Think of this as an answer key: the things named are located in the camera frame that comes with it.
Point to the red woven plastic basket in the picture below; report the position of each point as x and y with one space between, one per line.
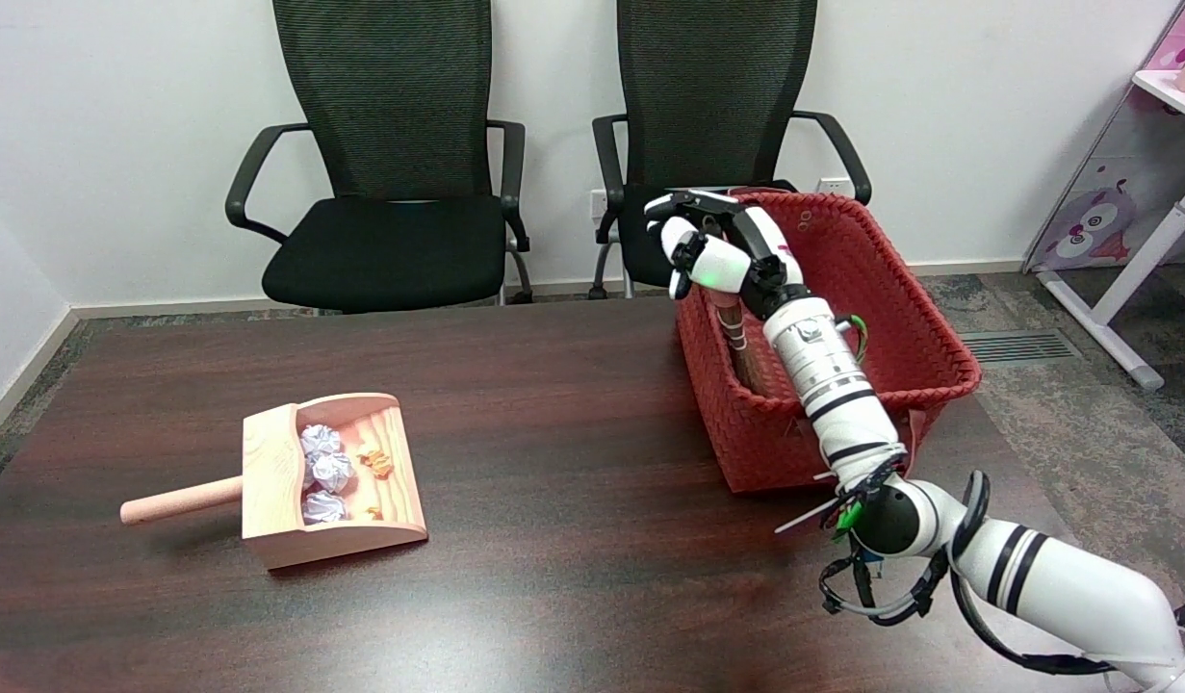
900 318

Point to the crumpled orange paper scrap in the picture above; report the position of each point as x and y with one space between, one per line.
375 462

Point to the black mesh office chair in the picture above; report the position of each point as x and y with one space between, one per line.
717 96
390 212

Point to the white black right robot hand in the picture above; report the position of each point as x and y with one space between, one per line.
722 250

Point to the white desk frame leg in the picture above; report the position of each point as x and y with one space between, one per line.
1126 279

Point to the floor air vent grille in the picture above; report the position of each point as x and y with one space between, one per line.
1020 346

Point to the crumpled white paper ball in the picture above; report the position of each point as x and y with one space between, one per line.
323 506
320 440
331 471

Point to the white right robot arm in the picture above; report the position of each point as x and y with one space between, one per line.
939 500

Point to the white wall power outlet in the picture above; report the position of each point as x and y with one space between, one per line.
599 203
832 184

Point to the small brown straw broom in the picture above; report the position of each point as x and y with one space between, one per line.
741 337

